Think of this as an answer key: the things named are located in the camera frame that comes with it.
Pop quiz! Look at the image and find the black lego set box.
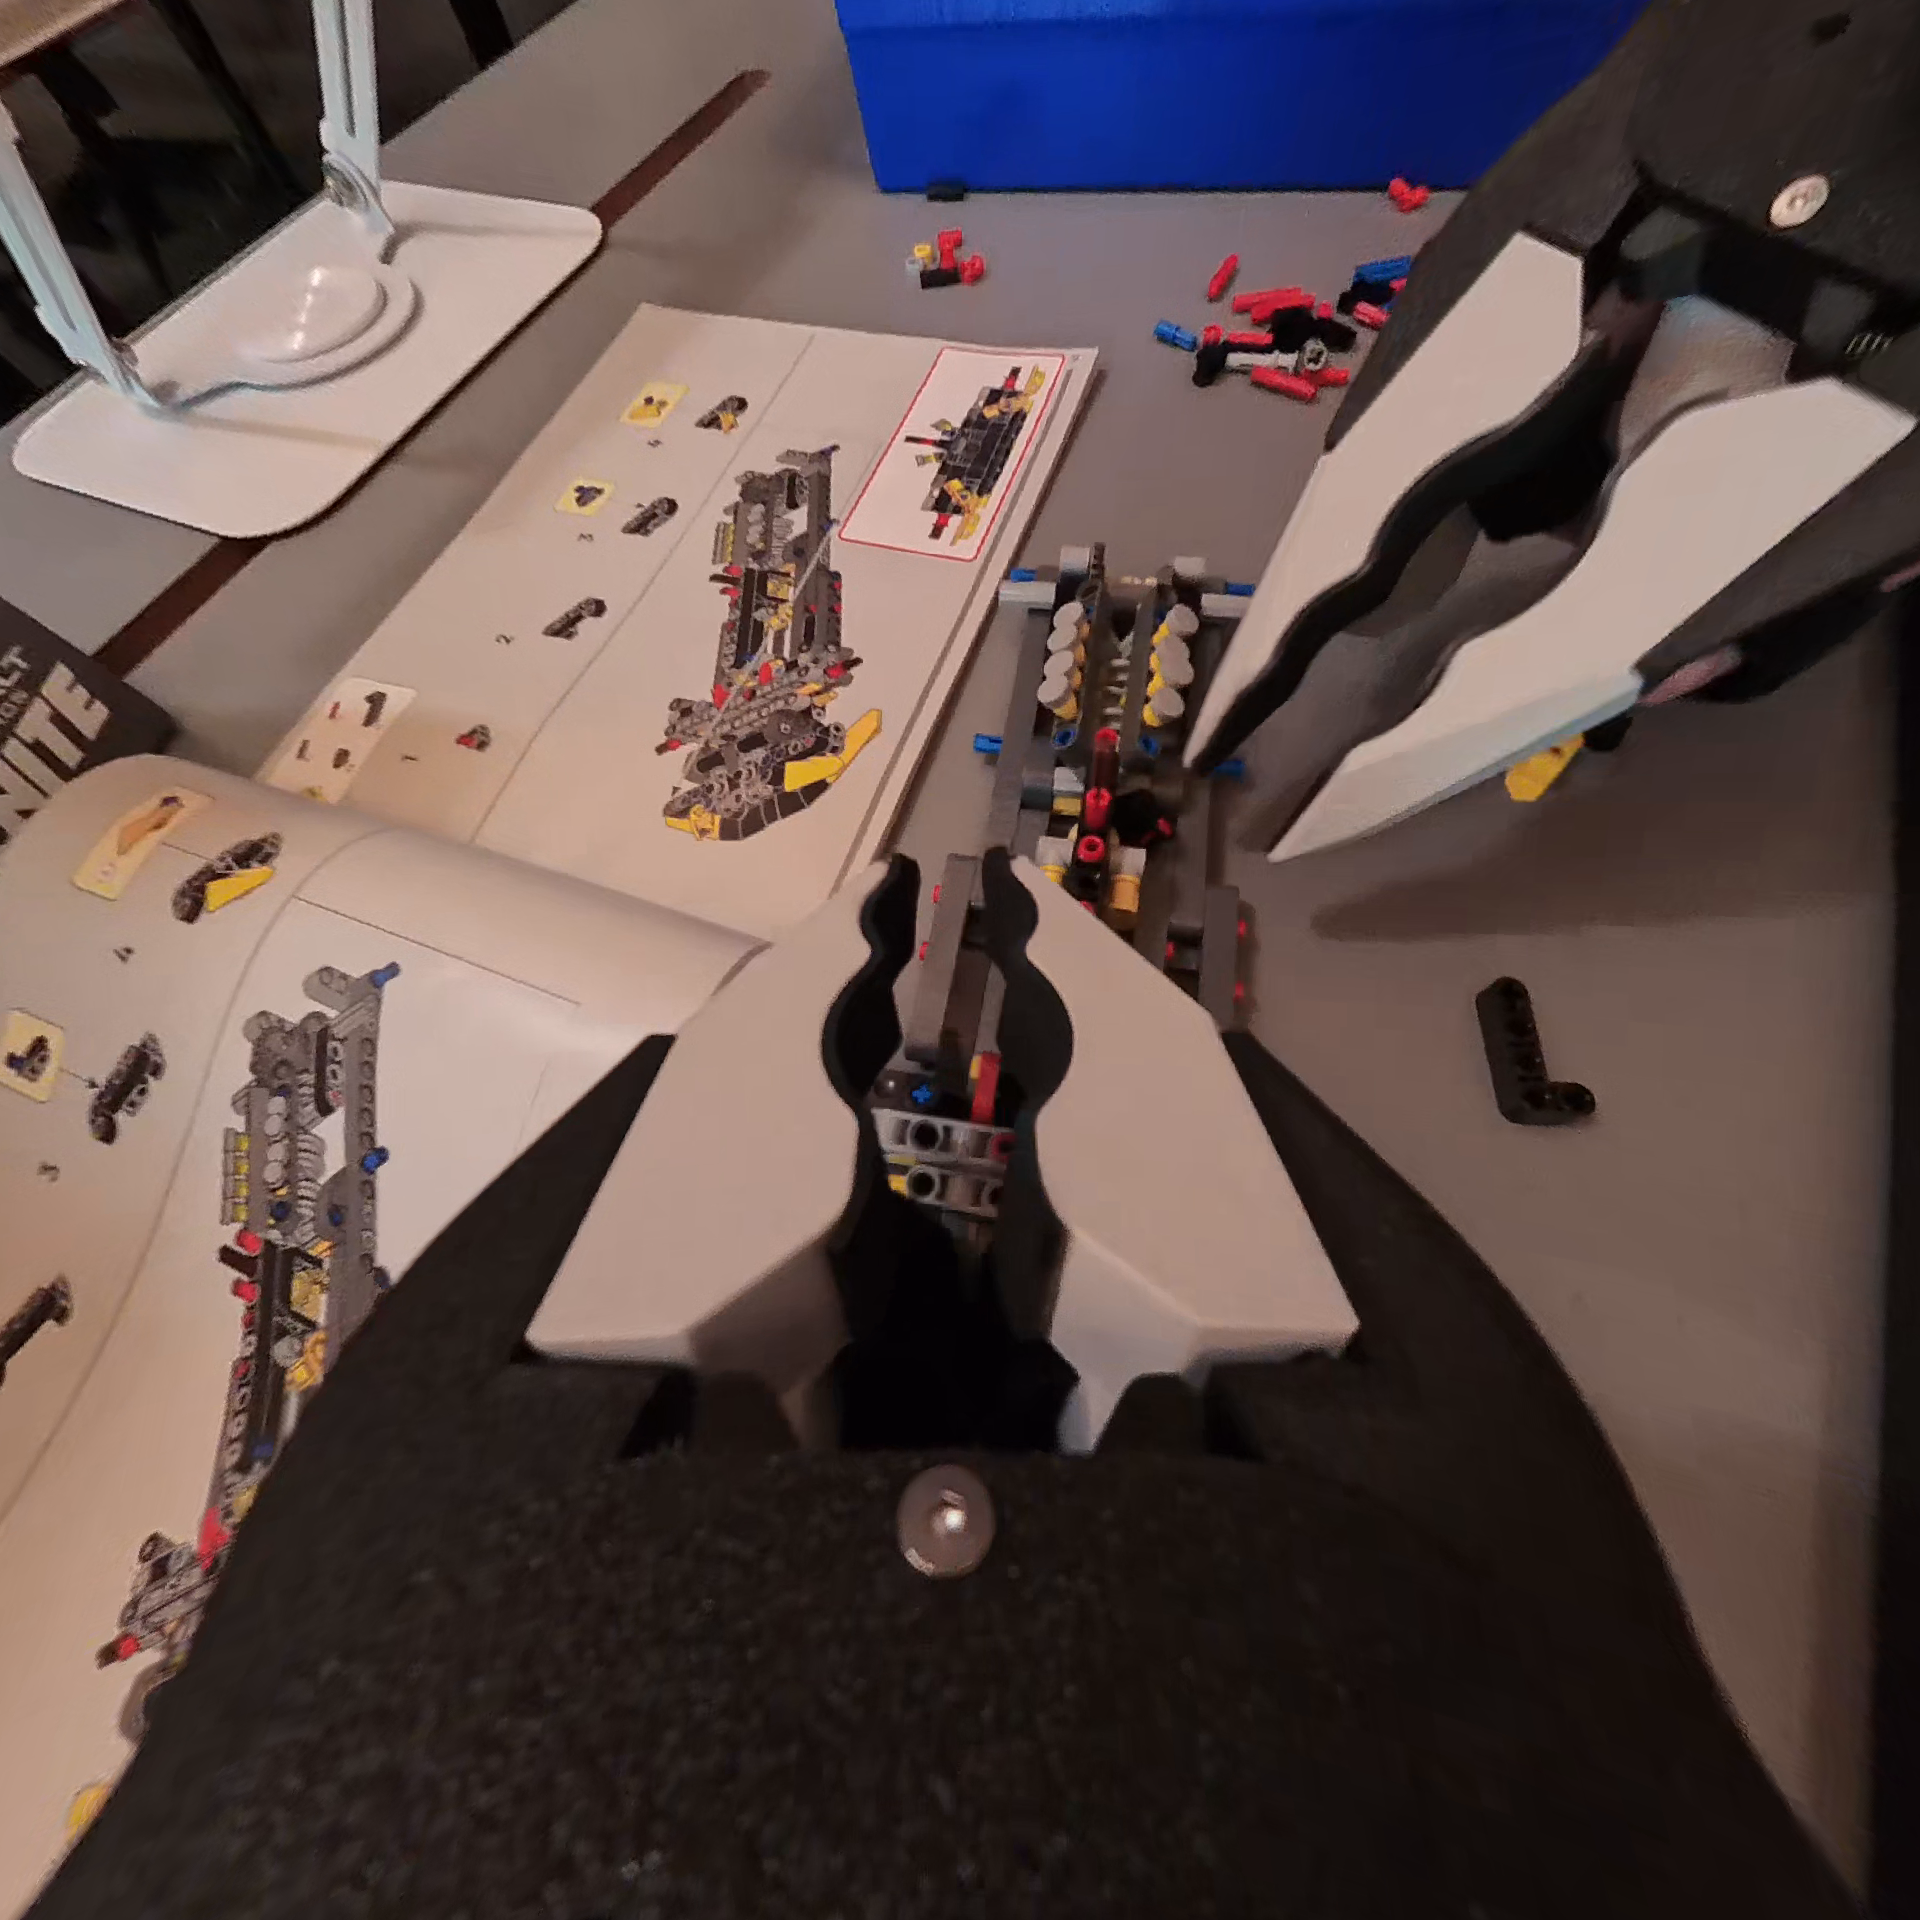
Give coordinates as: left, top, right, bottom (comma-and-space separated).
0, 600, 179, 842

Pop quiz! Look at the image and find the pile of mixed lego pins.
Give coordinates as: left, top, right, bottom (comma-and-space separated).
1151, 251, 1420, 404

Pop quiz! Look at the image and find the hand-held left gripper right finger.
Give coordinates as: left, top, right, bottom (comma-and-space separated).
979, 849, 1363, 1457

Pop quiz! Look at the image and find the lego instruction booklet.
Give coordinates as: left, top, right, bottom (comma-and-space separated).
0, 305, 1101, 1855

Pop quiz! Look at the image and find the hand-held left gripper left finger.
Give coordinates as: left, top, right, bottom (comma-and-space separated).
525, 855, 923, 1444

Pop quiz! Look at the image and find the lego car chassis model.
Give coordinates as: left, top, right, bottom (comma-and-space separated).
870, 544, 1259, 1220

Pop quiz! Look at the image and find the black angled lego beam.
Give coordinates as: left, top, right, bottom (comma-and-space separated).
1472, 976, 1600, 1127

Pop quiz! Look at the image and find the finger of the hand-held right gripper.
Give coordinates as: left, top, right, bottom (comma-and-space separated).
1180, 228, 1665, 777
1263, 376, 1920, 866

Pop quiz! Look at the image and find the white metal stand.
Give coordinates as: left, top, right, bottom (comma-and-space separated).
0, 0, 606, 540

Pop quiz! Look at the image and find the blue plastic bin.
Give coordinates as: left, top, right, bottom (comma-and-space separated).
831, 0, 1652, 197

